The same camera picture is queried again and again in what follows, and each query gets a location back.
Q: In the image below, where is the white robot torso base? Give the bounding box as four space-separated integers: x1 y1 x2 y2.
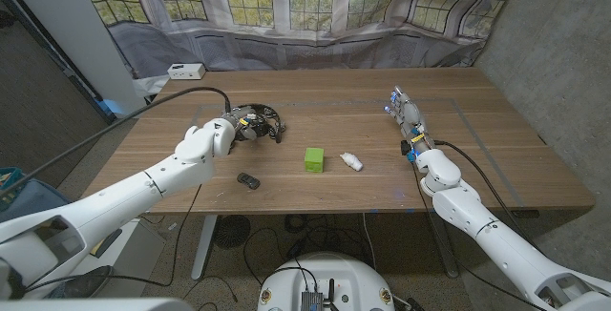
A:
257 252 396 311

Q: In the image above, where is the white floor cable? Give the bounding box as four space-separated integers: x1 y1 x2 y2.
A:
361 213 378 272

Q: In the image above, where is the small white toy figure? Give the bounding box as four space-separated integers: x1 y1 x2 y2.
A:
339 152 364 173

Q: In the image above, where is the white table leg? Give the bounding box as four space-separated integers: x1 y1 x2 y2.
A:
191 214 219 281

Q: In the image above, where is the black shoe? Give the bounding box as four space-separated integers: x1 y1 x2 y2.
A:
60 265 115 299

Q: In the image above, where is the black floor cable loop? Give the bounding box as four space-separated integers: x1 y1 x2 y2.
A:
242 227 287 287

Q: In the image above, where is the blue storage bin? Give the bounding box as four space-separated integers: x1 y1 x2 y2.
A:
0 166 73 224

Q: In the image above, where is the white power outlet box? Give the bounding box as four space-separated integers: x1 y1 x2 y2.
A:
166 62 207 81

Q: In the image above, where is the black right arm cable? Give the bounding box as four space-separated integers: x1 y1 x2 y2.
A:
432 138 545 255

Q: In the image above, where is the thin black hanging cable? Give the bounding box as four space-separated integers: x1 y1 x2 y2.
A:
23 184 202 291

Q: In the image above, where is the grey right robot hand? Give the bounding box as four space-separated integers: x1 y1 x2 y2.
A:
384 85 435 156

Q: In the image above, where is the printed window backdrop cloth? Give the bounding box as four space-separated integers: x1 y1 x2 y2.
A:
74 0 526 81

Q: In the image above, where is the small black toy car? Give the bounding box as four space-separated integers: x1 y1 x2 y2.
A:
237 172 262 191

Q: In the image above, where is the green cube block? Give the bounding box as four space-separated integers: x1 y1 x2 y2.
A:
304 147 326 174

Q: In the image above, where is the white pillar board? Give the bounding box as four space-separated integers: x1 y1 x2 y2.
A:
0 0 144 119

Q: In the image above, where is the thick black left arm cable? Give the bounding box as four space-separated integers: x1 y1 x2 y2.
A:
0 86 233 197

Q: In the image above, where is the black pad with yellow patch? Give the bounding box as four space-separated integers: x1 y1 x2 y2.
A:
89 228 123 259

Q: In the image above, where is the black round floor fan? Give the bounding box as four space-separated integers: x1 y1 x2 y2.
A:
213 214 252 249

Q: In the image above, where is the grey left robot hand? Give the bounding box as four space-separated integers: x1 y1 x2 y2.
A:
221 104 284 142

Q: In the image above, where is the white floor cabinet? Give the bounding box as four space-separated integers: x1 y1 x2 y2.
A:
71 218 167 298

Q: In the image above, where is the grey table leg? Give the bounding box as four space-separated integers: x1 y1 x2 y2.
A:
428 210 460 279

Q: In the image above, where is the black tambourine with metal jingles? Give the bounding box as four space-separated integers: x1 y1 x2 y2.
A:
228 103 287 155

